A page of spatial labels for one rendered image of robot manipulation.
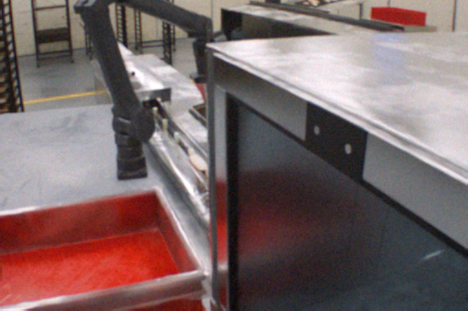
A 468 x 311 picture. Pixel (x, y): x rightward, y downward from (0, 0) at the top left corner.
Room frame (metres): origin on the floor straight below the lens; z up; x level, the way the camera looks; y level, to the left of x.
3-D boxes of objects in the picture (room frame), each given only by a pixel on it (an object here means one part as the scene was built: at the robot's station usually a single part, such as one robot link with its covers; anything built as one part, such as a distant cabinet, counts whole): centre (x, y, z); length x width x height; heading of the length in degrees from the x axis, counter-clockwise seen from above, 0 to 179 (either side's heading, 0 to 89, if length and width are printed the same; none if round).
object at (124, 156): (1.14, 0.28, 0.86); 0.12 x 0.09 x 0.08; 13
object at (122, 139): (1.16, 0.27, 0.94); 0.09 x 0.05 x 0.10; 144
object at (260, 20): (5.29, -1.05, 0.51); 3.00 x 1.26 x 1.03; 23
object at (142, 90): (2.22, 0.54, 0.89); 1.25 x 0.18 x 0.09; 23
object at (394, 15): (4.52, -1.81, 0.94); 0.51 x 0.36 x 0.13; 27
